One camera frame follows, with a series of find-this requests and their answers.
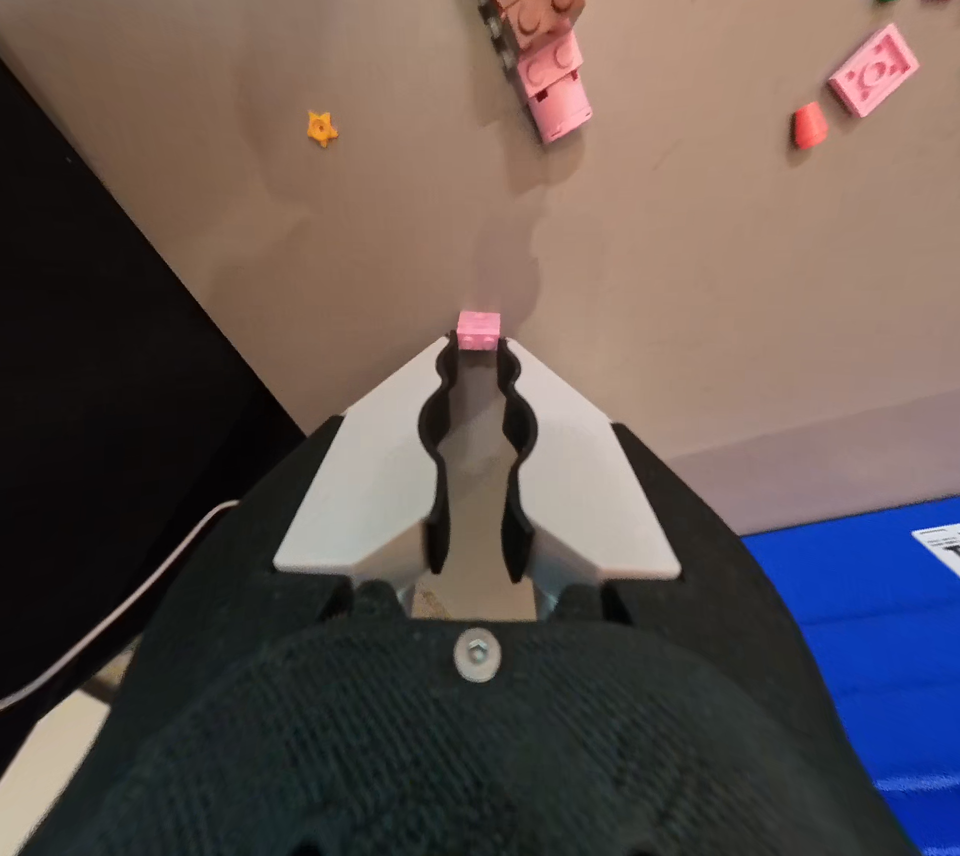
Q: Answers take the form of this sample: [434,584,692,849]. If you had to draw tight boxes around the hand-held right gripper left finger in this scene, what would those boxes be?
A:
[273,335,460,598]

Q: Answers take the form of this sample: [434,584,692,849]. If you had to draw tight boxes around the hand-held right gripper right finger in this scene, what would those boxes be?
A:
[495,336,684,608]

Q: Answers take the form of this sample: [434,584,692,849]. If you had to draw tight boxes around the pink two-stud toy brick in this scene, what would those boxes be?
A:
[456,310,502,352]

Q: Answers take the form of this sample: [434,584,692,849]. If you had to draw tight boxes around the pink brown brick assembly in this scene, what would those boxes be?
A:
[442,0,594,146]

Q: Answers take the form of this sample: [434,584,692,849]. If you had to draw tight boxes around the pile of pink toy bricks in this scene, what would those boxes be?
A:
[783,0,960,120]

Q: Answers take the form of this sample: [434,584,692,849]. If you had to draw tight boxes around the blue plastic bin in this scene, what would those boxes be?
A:
[738,496,960,856]

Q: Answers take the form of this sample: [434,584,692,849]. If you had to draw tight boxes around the red cone toy piece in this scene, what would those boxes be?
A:
[791,102,830,150]

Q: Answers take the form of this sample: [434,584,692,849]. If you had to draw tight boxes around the white cord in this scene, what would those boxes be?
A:
[0,500,241,713]

